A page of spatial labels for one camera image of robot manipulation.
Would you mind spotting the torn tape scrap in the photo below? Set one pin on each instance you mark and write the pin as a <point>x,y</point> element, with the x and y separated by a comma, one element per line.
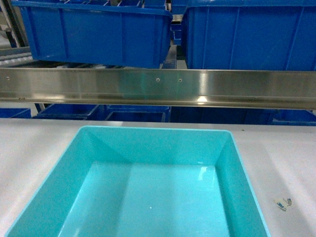
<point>283,203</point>

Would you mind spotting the teal plastic bin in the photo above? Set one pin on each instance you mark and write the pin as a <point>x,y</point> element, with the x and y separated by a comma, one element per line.
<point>145,182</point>

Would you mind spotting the large blue bin right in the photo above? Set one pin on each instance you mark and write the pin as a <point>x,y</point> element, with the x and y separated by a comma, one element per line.
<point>278,35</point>

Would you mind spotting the stainless steel shelf rail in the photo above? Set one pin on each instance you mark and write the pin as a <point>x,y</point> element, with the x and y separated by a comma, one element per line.
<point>206,88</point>

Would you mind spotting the large blue bin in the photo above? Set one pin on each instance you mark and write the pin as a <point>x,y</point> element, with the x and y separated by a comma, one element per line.
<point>278,35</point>
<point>95,33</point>

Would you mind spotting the large blue bin left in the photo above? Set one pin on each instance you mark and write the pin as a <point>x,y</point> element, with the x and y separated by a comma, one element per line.
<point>95,33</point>

